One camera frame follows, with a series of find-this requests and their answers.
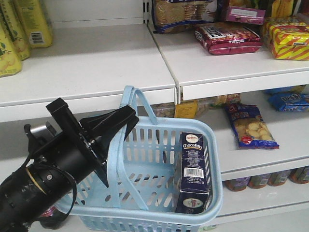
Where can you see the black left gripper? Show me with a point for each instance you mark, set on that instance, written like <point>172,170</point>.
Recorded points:
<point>79,149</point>

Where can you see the light blue plastic shopping basket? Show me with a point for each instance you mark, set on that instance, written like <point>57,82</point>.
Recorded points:
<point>140,194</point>

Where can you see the dark blue chocolate cookie box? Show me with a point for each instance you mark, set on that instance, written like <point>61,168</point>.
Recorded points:
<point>191,175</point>

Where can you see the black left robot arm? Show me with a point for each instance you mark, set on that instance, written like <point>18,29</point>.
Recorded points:
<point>22,201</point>

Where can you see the white store shelf unit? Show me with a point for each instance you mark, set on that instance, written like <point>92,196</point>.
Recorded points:
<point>100,46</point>

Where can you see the round biscuit package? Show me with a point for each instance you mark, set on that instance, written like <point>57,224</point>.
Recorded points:
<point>174,16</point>

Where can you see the blue cracker bag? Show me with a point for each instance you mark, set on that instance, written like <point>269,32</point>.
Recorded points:
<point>250,130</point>

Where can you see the yellow bottle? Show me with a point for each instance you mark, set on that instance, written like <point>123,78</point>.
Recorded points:
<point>24,25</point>

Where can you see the maroon cracker package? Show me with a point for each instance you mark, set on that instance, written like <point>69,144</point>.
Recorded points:
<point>226,38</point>

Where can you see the purple snack box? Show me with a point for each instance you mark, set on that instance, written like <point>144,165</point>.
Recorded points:
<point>245,15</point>

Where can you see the blue cookie package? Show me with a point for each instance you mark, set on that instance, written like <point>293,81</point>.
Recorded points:
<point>290,102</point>

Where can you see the yellow red striped package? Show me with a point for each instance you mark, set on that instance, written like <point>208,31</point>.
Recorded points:
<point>286,38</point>

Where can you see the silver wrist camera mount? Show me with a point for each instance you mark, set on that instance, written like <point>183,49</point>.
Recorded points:
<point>45,130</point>

